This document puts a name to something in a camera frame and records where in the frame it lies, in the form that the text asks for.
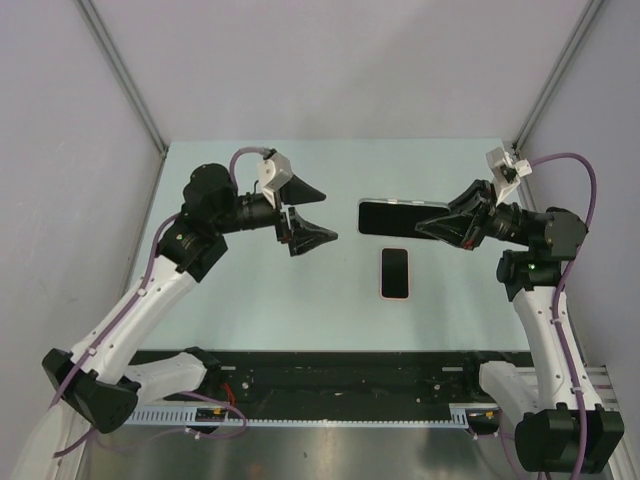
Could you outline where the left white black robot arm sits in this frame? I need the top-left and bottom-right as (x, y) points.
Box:
(11, 157), (338, 479)

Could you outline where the purple cable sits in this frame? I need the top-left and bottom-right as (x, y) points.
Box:
(499, 153), (600, 474)
(49, 145), (274, 457)

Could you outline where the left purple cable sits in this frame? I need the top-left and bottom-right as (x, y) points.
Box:
(49, 145), (274, 457)

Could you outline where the aluminium frame rail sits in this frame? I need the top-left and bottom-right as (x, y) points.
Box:
(586, 366), (619, 411)

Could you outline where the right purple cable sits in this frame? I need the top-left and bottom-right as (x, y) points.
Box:
(499, 153), (600, 474)

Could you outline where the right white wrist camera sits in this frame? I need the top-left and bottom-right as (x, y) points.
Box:
(486, 148), (532, 204)

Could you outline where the white slotted cable duct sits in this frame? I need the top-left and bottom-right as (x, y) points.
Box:
(129, 404), (474, 427)

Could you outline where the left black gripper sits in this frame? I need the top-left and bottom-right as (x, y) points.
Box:
(213, 173), (337, 254)

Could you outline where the pink cased phone on table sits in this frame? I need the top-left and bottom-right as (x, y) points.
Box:
(380, 248), (410, 300)

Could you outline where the aluminium corner post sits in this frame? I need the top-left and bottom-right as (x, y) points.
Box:
(74, 0), (169, 159)
(510, 0), (609, 155)

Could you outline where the right aluminium corner post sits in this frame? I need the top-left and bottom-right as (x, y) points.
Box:
(510, 0), (609, 155)

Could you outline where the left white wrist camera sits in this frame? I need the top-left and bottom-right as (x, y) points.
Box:
(257, 149), (293, 210)

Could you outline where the black phone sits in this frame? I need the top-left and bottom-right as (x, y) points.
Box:
(357, 199), (448, 240)

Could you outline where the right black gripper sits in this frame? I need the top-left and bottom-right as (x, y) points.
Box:
(415, 180), (536, 251)

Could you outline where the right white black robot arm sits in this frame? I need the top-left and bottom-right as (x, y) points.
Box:
(415, 180), (624, 479)

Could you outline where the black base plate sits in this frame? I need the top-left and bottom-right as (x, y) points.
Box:
(193, 350), (533, 404)

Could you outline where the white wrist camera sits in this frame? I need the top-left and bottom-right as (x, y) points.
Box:
(257, 149), (293, 210)
(486, 148), (532, 204)

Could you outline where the left aluminium corner post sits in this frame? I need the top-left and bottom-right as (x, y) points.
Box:
(74, 0), (169, 159)

